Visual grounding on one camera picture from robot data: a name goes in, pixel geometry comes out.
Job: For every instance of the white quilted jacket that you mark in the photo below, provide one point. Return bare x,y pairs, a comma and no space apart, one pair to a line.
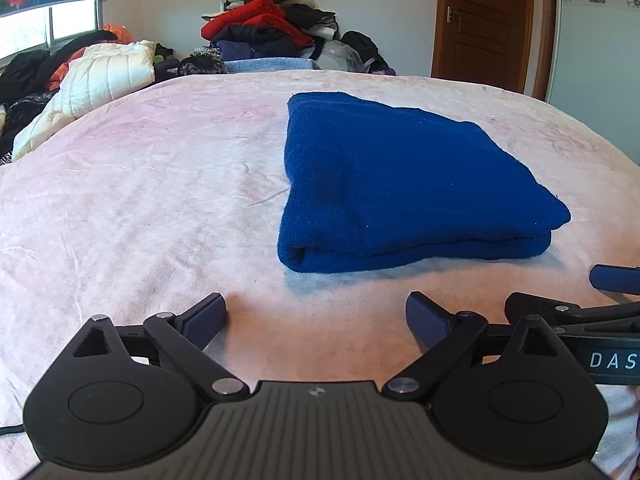
105,70

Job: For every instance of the light blue towel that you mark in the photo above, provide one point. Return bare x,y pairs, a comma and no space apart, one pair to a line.
270,65

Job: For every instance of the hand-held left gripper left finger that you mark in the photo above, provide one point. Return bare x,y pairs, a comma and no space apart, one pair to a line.
207,315

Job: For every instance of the blue knit sweater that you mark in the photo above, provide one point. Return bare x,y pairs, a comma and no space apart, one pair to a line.
400,175

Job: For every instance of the brown wooden door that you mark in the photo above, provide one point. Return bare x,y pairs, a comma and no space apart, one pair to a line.
490,20

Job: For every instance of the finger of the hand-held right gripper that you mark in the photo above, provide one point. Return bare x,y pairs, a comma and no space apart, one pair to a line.
615,277
525,307

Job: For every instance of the dark patterned garment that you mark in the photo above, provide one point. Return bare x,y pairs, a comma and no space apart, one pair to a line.
25,115

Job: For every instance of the window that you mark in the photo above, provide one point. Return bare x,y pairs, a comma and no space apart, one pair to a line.
70,22

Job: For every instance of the black clothes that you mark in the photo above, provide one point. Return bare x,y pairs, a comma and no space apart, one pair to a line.
25,67

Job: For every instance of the pile of clothes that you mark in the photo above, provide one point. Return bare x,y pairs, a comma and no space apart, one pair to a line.
270,25

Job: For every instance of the pink bed sheet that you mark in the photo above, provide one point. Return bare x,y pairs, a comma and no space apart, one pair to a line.
150,210

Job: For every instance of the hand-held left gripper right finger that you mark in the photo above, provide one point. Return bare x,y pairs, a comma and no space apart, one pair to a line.
425,317

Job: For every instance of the orange garment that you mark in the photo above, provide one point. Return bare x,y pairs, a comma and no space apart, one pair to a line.
117,32

